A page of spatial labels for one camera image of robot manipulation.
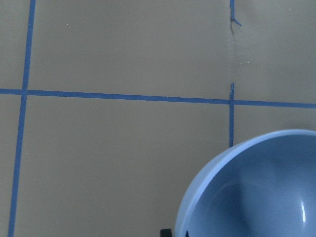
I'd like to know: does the blue ceramic bowl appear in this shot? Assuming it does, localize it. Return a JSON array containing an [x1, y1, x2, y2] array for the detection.
[[174, 129, 316, 237]]

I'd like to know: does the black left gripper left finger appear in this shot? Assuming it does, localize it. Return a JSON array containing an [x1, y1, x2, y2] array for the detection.
[[160, 229, 172, 237]]

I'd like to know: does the brown paper table cover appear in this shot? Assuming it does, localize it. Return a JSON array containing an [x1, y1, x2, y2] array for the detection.
[[0, 0, 316, 237]]

